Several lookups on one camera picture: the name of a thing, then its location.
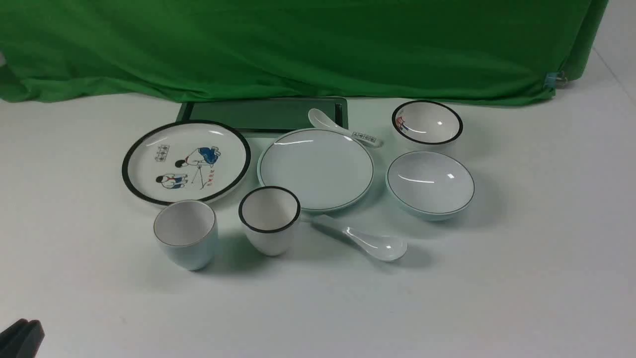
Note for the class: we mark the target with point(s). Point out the black-rimmed illustrated plate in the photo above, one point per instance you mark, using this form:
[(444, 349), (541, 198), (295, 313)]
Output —
[(192, 160)]

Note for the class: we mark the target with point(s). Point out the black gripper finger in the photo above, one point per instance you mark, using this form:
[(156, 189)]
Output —
[(22, 339)]

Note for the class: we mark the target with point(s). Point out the dark green rectangular tray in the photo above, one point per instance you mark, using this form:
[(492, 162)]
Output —
[(265, 117)]

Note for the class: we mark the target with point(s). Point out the pale blue plain plate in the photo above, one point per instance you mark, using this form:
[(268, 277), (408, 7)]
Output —
[(327, 171)]

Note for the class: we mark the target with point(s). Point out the white black-rimmed cup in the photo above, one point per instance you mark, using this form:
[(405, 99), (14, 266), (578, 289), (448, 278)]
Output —
[(270, 216)]

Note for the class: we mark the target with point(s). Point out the plain white ceramic spoon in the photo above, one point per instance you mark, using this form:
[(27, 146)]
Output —
[(382, 248)]

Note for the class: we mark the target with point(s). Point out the metal binder clip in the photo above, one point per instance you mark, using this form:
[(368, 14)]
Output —
[(555, 80)]

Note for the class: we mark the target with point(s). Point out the pale blue cup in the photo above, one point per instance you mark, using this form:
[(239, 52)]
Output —
[(188, 233)]

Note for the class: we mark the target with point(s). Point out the white spoon with print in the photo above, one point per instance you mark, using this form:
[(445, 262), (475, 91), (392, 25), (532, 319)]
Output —
[(320, 120)]

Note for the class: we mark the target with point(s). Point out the pale blue large bowl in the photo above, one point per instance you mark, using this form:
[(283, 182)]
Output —
[(430, 185)]

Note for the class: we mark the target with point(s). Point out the small black-rimmed illustrated bowl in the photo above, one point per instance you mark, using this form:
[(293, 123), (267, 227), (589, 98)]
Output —
[(425, 125)]

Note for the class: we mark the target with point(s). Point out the green backdrop cloth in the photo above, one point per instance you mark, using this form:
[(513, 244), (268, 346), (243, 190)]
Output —
[(486, 52)]

